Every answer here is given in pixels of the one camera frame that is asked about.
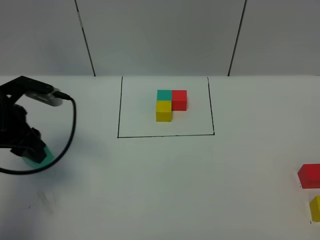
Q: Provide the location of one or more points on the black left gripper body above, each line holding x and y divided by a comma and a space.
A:
14, 130

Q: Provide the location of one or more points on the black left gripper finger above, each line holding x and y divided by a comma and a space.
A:
32, 149

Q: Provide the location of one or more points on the yellow template block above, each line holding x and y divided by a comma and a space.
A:
163, 110

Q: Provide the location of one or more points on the green template block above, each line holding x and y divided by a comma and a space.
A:
164, 95

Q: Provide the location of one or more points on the red template block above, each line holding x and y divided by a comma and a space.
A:
179, 100

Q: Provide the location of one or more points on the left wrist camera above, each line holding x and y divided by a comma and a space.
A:
46, 98

